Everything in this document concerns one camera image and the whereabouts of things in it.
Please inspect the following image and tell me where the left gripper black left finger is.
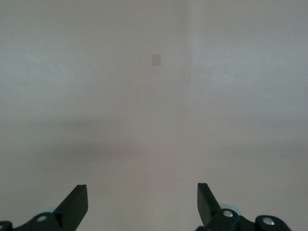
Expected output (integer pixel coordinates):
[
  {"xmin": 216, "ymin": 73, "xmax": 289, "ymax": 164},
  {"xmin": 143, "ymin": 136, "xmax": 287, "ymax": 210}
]
[{"xmin": 0, "ymin": 184, "xmax": 89, "ymax": 231}]

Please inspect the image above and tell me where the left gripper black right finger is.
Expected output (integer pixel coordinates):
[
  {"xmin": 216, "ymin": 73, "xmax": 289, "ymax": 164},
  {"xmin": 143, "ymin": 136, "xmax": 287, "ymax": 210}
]
[{"xmin": 196, "ymin": 182, "xmax": 293, "ymax": 231}]

